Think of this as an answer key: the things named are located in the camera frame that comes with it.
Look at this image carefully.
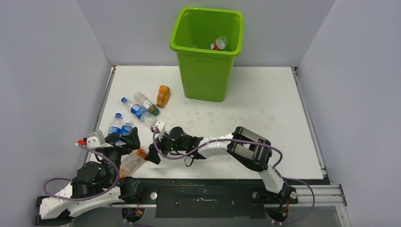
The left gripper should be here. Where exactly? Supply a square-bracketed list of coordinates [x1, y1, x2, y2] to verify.
[101, 126, 139, 186]

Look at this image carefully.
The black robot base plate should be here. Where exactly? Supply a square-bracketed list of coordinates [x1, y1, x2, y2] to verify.
[119, 178, 298, 223]

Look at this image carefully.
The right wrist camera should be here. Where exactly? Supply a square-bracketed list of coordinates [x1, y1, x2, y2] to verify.
[150, 120, 166, 141]

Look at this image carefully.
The small orange juice bottle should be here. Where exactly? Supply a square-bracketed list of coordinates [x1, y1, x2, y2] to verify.
[156, 85, 170, 108]

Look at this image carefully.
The orange label bottle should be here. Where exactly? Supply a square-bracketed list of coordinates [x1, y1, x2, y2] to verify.
[119, 148, 147, 180]

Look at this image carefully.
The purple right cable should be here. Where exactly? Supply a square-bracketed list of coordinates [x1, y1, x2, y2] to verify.
[152, 130, 316, 226]

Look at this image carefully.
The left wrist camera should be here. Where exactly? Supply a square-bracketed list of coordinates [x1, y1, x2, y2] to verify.
[76, 130, 113, 149]

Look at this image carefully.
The red label bottle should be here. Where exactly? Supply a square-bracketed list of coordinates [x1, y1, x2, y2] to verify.
[208, 36, 228, 51]

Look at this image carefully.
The white cap blue label bottle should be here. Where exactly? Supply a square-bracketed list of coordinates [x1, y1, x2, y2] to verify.
[120, 121, 134, 136]

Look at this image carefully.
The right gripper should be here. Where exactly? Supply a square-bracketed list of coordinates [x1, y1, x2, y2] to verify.
[146, 129, 187, 164]

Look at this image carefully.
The blue cap water bottle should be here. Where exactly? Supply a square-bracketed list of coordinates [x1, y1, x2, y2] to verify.
[107, 113, 122, 136]

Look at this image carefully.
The blue label water bottle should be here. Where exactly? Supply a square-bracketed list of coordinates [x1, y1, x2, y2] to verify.
[121, 97, 156, 126]

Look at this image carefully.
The green plastic bin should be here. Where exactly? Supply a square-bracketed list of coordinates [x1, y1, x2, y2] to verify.
[169, 7, 244, 102]

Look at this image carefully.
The coffee bottle green cap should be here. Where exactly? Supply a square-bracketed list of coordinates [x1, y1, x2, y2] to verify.
[133, 92, 160, 116]

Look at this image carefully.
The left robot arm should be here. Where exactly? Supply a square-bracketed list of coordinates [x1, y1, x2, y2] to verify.
[35, 127, 145, 227]

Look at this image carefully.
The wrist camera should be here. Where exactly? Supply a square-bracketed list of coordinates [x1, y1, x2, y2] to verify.
[150, 120, 166, 141]
[76, 130, 113, 149]

